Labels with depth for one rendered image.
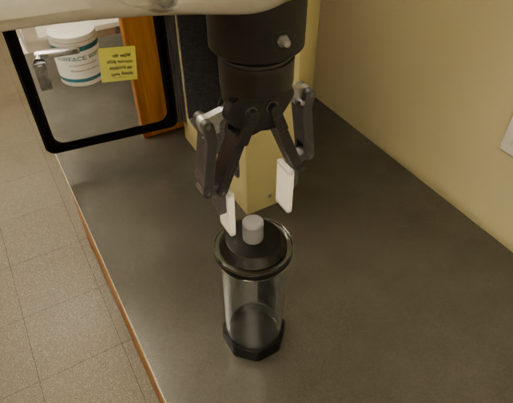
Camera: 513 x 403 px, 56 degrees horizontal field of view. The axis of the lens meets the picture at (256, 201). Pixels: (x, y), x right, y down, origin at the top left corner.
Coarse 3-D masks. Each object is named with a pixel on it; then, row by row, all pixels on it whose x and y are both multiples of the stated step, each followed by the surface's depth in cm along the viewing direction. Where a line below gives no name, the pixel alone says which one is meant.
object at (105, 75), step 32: (32, 32) 90; (64, 32) 92; (96, 32) 95; (128, 32) 97; (32, 64) 94; (64, 64) 96; (96, 64) 99; (128, 64) 102; (64, 96) 101; (96, 96) 103; (128, 96) 106; (160, 96) 109; (64, 128) 105; (96, 128) 108; (128, 128) 111
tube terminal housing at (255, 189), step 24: (312, 0) 85; (312, 24) 90; (312, 48) 96; (312, 72) 103; (288, 120) 90; (192, 144) 118; (264, 144) 91; (240, 168) 95; (264, 168) 95; (240, 192) 100; (264, 192) 99
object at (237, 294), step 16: (288, 240) 65; (288, 256) 63; (224, 272) 65; (240, 272) 61; (256, 272) 61; (272, 272) 62; (224, 288) 69; (240, 288) 65; (256, 288) 64; (272, 288) 66; (224, 304) 73; (240, 304) 67; (256, 304) 67; (272, 304) 68; (240, 320) 70; (256, 320) 69; (272, 320) 71; (240, 336) 73; (256, 336) 72; (272, 336) 74
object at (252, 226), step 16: (240, 224) 66; (256, 224) 61; (272, 224) 66; (224, 240) 64; (240, 240) 63; (256, 240) 62; (272, 240) 63; (224, 256) 63; (240, 256) 62; (256, 256) 61; (272, 256) 62
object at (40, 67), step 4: (36, 64) 93; (40, 64) 93; (44, 64) 93; (36, 68) 93; (40, 68) 93; (44, 68) 93; (36, 72) 94; (40, 72) 94; (44, 72) 94; (40, 76) 94; (44, 76) 95; (48, 76) 95; (40, 80) 95; (44, 80) 95; (48, 80) 96; (40, 84) 95; (44, 84) 96; (48, 84) 96; (44, 88) 96; (48, 88) 97; (52, 88) 97
